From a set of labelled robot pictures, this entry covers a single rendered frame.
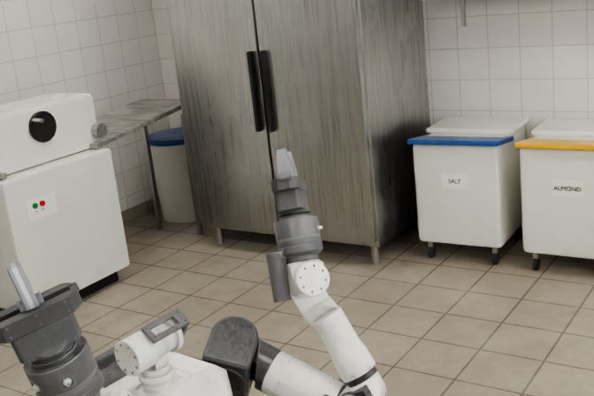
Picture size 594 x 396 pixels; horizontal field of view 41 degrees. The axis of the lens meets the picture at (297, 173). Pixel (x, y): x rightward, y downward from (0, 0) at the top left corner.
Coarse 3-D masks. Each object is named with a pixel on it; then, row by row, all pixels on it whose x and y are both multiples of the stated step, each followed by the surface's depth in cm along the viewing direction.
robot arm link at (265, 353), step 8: (264, 344) 160; (256, 352) 160; (264, 352) 158; (272, 352) 158; (256, 360) 159; (264, 360) 157; (272, 360) 157; (256, 368) 156; (264, 368) 156; (256, 376) 156; (264, 376) 156; (256, 384) 157
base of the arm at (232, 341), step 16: (224, 320) 160; (240, 320) 161; (224, 336) 158; (240, 336) 158; (256, 336) 159; (208, 352) 155; (224, 352) 155; (240, 352) 156; (224, 368) 155; (240, 368) 154; (240, 384) 157
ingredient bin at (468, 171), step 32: (448, 128) 484; (480, 128) 474; (512, 128) 465; (416, 160) 470; (448, 160) 460; (480, 160) 450; (512, 160) 468; (416, 192) 476; (448, 192) 465; (480, 192) 455; (512, 192) 470; (448, 224) 471; (480, 224) 460; (512, 224) 473
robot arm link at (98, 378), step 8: (96, 376) 108; (88, 384) 106; (96, 384) 108; (72, 392) 105; (80, 392) 106; (88, 392) 106; (96, 392) 108; (104, 392) 112; (120, 392) 111; (128, 392) 113
